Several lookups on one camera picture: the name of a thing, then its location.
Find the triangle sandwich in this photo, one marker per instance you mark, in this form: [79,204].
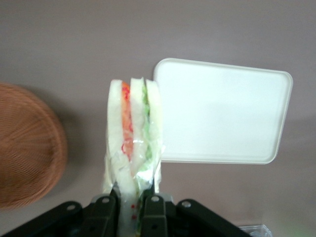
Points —
[134,128]

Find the round brown wicker basket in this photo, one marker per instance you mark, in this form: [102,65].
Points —
[27,148]

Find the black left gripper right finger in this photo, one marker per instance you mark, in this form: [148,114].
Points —
[154,214]

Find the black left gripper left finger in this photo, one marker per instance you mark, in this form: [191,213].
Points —
[103,214]

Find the beige plastic tray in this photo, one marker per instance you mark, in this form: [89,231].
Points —
[222,111]

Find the clear acrylic bottle rack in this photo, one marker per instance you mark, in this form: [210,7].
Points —
[256,230]

